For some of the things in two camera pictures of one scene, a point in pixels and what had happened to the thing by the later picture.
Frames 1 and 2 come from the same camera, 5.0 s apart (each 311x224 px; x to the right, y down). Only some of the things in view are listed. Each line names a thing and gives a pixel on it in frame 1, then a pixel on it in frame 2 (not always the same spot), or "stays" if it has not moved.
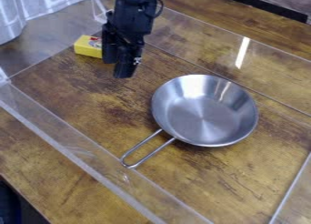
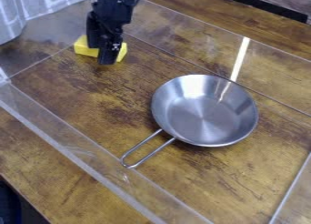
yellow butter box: (88, 45) stays
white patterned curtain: (21, 5) stays
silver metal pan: (201, 109) stays
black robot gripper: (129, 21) -> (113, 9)
